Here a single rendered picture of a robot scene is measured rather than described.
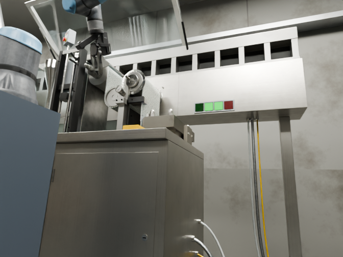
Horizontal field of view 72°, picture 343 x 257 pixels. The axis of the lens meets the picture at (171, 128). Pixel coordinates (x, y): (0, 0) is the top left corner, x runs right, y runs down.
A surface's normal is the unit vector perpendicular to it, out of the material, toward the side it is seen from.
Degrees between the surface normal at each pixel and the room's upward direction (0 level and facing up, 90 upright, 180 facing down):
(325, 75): 90
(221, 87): 90
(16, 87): 72
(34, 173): 90
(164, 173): 90
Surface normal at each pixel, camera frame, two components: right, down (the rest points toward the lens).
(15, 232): 0.94, -0.04
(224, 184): -0.33, -0.24
